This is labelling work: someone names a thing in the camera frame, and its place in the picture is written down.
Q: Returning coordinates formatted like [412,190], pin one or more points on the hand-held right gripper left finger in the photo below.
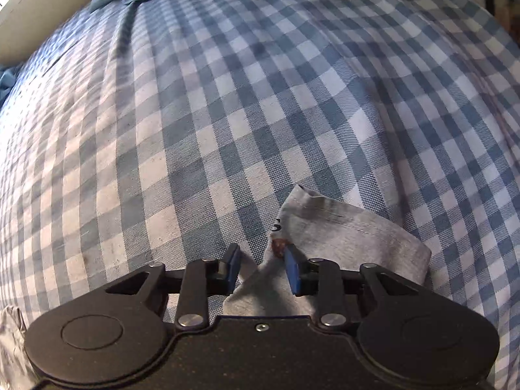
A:
[232,270]

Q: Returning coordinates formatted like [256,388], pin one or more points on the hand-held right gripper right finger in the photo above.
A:
[292,271]

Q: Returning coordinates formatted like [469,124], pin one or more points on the grey printed shirt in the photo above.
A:
[345,239]

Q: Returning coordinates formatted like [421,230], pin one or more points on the blue white checkered bed sheet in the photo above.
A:
[203,130]

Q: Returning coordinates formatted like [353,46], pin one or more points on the small blue cloth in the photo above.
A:
[6,83]

